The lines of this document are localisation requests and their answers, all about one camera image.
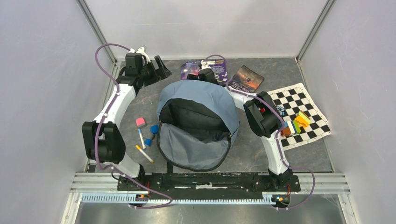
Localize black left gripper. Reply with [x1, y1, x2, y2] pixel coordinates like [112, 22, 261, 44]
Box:
[139, 56, 172, 87]

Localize blue fabric backpack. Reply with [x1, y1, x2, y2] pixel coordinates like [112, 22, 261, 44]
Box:
[156, 80, 240, 172]

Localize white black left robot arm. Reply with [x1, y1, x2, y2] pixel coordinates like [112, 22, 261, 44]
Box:
[82, 49, 172, 190]

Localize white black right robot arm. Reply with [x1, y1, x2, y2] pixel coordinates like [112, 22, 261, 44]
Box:
[224, 84, 293, 190]

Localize purple paperback book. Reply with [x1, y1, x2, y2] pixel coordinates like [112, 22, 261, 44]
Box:
[180, 59, 228, 84]

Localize dark orange paperback book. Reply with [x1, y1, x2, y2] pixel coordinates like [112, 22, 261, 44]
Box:
[229, 65, 265, 93]

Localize pink grey eraser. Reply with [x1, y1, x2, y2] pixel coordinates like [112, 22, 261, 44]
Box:
[135, 117, 147, 128]

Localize blue pencil sharpener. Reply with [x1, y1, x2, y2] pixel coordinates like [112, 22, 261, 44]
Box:
[150, 125, 159, 135]

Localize blue cap marker pen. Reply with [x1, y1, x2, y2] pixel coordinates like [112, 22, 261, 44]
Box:
[138, 128, 147, 151]

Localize blue grey glue stick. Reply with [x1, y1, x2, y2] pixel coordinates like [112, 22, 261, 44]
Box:
[144, 133, 155, 147]

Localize yellow cap marker pen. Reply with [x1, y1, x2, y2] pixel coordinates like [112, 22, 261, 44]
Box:
[135, 145, 154, 163]

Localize owl pattern eraser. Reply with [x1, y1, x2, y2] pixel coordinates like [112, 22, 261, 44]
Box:
[276, 106, 286, 117]

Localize black white checkered mat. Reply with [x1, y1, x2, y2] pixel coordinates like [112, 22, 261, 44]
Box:
[268, 83, 332, 150]

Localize striped colour block stack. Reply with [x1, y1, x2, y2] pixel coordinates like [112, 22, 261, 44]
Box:
[281, 120, 301, 137]

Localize orange green toy blocks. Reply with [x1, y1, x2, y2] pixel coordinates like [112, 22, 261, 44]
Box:
[294, 111, 312, 128]

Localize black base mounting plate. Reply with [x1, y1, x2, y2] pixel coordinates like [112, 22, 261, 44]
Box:
[117, 173, 301, 201]

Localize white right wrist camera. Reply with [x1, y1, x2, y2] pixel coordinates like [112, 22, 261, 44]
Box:
[200, 60, 211, 70]

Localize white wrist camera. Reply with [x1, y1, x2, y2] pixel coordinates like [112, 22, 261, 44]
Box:
[129, 46, 151, 63]
[200, 60, 211, 70]

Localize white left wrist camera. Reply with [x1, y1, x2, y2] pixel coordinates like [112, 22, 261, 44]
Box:
[129, 46, 151, 63]

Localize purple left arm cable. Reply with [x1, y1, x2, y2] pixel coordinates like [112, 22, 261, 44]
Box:
[94, 43, 173, 210]

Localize slotted cable duct rail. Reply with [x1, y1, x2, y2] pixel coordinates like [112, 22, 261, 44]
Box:
[81, 193, 276, 205]

